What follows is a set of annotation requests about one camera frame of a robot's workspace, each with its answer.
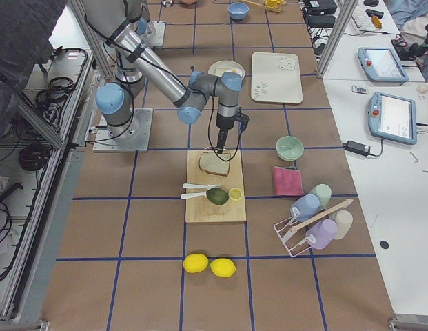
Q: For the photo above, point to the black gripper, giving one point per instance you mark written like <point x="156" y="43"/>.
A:
<point x="222" y="124"/>

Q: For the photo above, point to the white bread slice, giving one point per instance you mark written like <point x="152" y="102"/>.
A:
<point x="211" y="163"/>

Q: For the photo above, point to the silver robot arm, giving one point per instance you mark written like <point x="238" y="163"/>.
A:
<point x="119" y="24"/>

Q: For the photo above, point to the cream round plate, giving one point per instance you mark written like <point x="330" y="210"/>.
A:
<point x="219" y="67"/>

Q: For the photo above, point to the green avocado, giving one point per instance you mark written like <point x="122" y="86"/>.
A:
<point x="217" y="196"/>

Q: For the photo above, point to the lemon half slice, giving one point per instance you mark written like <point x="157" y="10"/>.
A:
<point x="235" y="194"/>

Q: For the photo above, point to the white plastic fork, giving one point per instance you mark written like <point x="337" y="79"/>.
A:
<point x="199" y="186"/>

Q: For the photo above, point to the white plastic knife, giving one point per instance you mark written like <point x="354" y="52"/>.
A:
<point x="193" y="195"/>

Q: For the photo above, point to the green bowl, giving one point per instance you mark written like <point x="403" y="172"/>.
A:
<point x="289" y="148"/>

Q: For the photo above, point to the pink cloth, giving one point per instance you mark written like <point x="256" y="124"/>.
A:
<point x="287" y="182"/>

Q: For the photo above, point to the fried egg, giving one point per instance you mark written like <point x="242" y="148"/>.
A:
<point x="234" y="70"/>

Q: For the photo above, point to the cream bear tray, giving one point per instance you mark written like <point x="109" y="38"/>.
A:
<point x="276" y="78"/>

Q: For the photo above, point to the blue cup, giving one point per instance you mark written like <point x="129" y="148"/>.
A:
<point x="305" y="207"/>

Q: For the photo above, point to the green cup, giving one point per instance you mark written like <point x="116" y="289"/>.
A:
<point x="323" y="192"/>

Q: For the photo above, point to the whole yellow lemon left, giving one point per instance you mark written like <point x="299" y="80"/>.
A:
<point x="195" y="263"/>

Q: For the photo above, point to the whole yellow lemon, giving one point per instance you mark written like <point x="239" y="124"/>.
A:
<point x="195" y="263"/>
<point x="223" y="267"/>

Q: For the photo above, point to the whole yellow lemon right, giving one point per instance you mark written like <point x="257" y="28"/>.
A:
<point x="223" y="267"/>

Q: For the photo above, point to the purple cup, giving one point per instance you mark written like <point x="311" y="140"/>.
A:
<point x="321" y="234"/>

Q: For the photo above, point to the blue bowl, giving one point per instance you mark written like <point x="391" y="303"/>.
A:
<point x="238" y="11"/>

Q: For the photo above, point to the beige cup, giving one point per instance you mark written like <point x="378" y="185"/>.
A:
<point x="343" y="220"/>

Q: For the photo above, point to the black power adapter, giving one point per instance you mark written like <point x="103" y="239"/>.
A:
<point x="357" y="148"/>

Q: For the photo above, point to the lower teach pendant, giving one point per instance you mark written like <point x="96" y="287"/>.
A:
<point x="392" y="117"/>

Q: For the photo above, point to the teach pendant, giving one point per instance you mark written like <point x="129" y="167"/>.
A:
<point x="382" y="65"/>
<point x="392" y="117"/>

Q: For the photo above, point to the upper teach pendant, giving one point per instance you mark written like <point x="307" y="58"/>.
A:
<point x="382" y="65"/>

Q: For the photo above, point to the white keyboard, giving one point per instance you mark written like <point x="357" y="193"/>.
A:
<point x="361" y="21"/>

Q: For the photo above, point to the white wire cup rack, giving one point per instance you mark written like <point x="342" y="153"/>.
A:
<point x="293" y="234"/>

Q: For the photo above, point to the aluminium frame post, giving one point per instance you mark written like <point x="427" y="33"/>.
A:
<point x="335" y="36"/>

